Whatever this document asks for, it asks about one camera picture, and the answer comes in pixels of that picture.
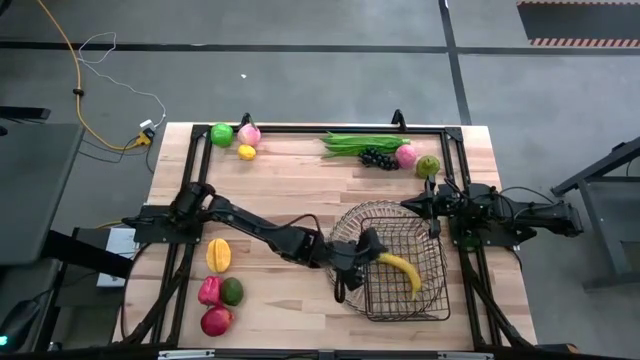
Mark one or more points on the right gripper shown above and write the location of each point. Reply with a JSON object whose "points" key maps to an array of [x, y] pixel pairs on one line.
{"points": [[452, 202]]}

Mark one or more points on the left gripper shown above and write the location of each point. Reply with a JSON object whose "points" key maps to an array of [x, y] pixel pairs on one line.
{"points": [[342, 257]]}

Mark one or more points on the yellow banana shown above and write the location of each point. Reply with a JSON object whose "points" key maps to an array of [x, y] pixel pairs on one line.
{"points": [[402, 267]]}

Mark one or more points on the green pear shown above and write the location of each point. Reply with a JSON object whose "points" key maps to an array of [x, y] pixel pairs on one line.
{"points": [[428, 166]]}

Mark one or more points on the pink peach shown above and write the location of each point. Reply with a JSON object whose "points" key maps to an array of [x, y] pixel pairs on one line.
{"points": [[406, 156], [249, 135]]}

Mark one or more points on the black grape bunch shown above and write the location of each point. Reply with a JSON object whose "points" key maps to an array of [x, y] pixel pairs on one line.
{"points": [[380, 160]]}

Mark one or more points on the green bean bunch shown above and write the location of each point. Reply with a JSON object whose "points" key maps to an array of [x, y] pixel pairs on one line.
{"points": [[360, 142]]}

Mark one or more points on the green avocado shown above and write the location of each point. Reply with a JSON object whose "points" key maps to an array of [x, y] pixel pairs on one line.
{"points": [[232, 291]]}

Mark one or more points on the yellow starfruit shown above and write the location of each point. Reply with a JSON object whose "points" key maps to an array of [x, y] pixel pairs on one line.
{"points": [[218, 255]]}

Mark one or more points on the red bell pepper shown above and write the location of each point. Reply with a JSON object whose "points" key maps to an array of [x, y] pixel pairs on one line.
{"points": [[210, 291]]}

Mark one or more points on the yellow lemon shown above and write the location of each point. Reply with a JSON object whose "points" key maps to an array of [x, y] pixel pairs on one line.
{"points": [[246, 152]]}

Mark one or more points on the red apple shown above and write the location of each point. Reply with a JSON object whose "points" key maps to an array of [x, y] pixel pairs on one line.
{"points": [[216, 321]]}

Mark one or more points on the green apple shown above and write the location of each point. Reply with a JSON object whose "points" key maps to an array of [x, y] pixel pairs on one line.
{"points": [[222, 135]]}

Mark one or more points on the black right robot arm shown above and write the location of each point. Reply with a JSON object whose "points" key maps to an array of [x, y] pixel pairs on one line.
{"points": [[540, 215]]}

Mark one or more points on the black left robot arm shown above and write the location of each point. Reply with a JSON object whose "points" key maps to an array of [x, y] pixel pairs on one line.
{"points": [[250, 220]]}

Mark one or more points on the round woven placemat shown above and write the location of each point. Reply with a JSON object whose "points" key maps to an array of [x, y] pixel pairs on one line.
{"points": [[345, 240]]}

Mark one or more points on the black hazard-striped floor mat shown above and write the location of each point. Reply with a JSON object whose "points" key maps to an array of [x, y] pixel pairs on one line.
{"points": [[575, 20]]}

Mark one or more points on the white box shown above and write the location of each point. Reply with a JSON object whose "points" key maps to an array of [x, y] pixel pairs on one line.
{"points": [[122, 242]]}

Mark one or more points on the yellow plug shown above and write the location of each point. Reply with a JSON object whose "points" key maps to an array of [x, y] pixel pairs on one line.
{"points": [[144, 139]]}

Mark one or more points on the white power adapter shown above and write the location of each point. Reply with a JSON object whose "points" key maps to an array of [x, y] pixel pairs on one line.
{"points": [[147, 123]]}

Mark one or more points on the black desk leg beam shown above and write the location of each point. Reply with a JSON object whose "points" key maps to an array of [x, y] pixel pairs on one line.
{"points": [[85, 255]]}

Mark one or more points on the grey desk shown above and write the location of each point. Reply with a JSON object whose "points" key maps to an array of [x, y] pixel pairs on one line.
{"points": [[30, 150]]}

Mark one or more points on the black computer mouse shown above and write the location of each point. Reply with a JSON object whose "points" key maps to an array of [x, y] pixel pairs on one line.
{"points": [[17, 320]]}

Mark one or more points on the black flat bar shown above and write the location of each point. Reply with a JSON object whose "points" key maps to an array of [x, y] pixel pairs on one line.
{"points": [[25, 113]]}

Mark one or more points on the black clamp bracket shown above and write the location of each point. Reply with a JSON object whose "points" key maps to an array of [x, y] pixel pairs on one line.
{"points": [[245, 119], [398, 119]]}

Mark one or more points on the black aluminium table frame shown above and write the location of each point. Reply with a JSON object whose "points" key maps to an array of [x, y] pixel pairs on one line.
{"points": [[310, 129]]}

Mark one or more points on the silver metal bracket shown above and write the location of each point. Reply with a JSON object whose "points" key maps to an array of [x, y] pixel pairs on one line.
{"points": [[186, 354], [465, 356]]}

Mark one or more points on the black desk frame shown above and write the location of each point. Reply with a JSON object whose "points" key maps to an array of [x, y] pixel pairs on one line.
{"points": [[600, 230]]}

